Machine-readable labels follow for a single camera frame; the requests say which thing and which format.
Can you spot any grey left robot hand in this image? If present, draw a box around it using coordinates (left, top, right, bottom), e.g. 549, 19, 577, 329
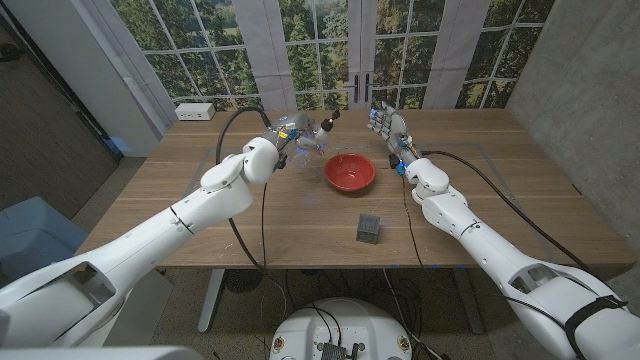
262, 112, 321, 156

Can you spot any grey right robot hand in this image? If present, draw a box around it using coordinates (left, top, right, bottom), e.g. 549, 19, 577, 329
367, 101, 421, 169

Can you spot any clear pump dispenser bottle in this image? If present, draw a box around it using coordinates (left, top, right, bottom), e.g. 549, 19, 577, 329
294, 109, 342, 159

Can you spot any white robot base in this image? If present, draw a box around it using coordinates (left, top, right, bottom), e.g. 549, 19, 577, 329
269, 297, 414, 360

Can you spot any red bowl plate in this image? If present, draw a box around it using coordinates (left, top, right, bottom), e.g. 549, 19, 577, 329
323, 152, 377, 193

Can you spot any grey cube block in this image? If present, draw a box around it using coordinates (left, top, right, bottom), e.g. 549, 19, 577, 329
355, 213, 381, 246

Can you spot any printed window backdrop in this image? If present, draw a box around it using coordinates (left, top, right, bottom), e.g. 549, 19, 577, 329
69, 0, 557, 141

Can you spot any white power outlet box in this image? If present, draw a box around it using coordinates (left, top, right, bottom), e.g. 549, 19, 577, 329
174, 102, 217, 122

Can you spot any black round perforated disc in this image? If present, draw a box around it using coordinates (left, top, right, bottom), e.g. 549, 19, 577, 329
223, 268, 265, 294

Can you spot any grey table leg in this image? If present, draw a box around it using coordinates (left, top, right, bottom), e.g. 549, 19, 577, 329
452, 268, 485, 335

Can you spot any white table leg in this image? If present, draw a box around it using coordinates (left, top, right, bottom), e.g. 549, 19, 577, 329
197, 268, 226, 335

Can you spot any dark brown door panel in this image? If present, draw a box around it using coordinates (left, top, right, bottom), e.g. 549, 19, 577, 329
0, 14, 124, 211

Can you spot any blue bin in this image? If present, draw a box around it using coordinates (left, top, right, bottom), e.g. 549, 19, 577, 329
0, 196, 90, 281

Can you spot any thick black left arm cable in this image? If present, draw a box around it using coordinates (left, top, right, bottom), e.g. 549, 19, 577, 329
214, 106, 289, 321

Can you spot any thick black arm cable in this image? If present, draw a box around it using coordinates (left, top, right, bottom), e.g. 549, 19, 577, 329
421, 149, 596, 277
214, 106, 289, 321

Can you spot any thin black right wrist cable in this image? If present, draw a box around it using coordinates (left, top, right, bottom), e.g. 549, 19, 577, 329
400, 173, 426, 271

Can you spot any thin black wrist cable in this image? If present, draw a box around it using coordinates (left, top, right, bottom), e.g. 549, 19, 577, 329
400, 173, 426, 271
259, 182, 269, 274

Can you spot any thin black left wrist cable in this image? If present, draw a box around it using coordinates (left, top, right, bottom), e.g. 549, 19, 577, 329
259, 182, 269, 274

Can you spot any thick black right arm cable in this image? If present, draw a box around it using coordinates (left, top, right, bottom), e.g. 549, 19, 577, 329
421, 149, 596, 277

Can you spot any white floor cable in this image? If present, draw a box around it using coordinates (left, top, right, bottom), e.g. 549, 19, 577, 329
382, 268, 444, 360

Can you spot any black floor cable tangle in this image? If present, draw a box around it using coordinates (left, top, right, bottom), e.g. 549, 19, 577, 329
284, 269, 426, 331

